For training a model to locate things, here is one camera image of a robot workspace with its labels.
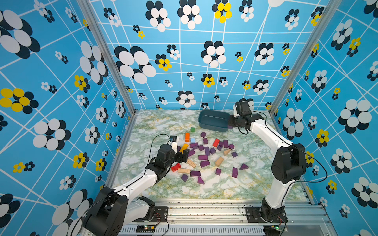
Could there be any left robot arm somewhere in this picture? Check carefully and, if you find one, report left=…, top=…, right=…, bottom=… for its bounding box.
left=82, top=144, right=190, bottom=236

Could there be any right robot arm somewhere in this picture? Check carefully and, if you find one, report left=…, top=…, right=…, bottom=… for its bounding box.
left=228, top=114, right=306, bottom=221

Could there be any teal storage bin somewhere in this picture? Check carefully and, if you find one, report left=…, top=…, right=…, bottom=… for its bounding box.
left=198, top=110, right=230, bottom=132

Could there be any red arch block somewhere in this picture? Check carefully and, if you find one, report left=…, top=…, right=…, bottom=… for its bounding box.
left=171, top=163, right=181, bottom=172

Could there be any natural wood brick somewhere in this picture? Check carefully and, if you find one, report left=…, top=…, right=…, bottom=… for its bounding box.
left=215, top=157, right=224, bottom=167
left=177, top=168, right=191, bottom=174
left=187, top=159, right=196, bottom=168

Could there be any orange brick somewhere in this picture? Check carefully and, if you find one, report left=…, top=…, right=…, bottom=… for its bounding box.
left=185, top=133, right=191, bottom=142

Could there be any purple triangle block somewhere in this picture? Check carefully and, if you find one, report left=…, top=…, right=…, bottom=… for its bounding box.
left=197, top=177, right=205, bottom=185
left=239, top=163, right=249, bottom=170

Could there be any red brick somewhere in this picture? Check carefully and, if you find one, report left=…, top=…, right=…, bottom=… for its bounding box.
left=213, top=139, right=220, bottom=147

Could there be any natural wood wedge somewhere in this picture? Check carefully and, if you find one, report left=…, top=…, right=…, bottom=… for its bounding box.
left=223, top=149, right=232, bottom=156

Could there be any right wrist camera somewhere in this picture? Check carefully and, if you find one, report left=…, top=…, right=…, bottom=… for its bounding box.
left=234, top=100, right=254, bottom=117

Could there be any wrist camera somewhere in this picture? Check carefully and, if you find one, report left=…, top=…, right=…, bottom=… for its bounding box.
left=234, top=100, right=254, bottom=117
left=170, top=135, right=178, bottom=153

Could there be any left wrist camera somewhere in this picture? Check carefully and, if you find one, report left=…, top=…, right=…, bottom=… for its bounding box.
left=170, top=135, right=178, bottom=153

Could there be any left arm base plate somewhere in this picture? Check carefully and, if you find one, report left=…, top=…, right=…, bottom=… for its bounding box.
left=133, top=206, right=168, bottom=223

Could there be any aluminium rail frame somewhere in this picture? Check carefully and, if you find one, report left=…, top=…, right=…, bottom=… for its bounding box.
left=119, top=199, right=337, bottom=236

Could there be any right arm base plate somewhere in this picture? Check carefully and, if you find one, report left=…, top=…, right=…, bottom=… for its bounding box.
left=242, top=206, right=288, bottom=224

